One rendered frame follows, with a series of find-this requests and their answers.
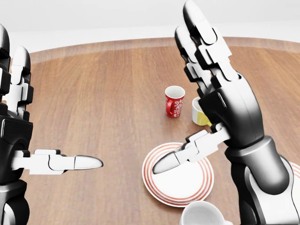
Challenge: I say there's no red patterned mug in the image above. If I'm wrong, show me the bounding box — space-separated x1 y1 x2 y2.
165 85 186 119

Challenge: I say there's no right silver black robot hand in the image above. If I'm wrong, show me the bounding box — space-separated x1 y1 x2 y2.
152 0 265 174

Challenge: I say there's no white plate with red rings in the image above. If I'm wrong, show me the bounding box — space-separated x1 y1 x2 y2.
290 161 300 179
142 142 215 208

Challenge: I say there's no plain white mug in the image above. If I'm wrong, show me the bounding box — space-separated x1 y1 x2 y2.
179 200 240 225

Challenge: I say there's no white and yellow mug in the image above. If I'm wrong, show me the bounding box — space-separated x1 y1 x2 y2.
192 97 212 127

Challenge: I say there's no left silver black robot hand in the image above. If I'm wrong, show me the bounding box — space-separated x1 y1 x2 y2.
0 23 104 186

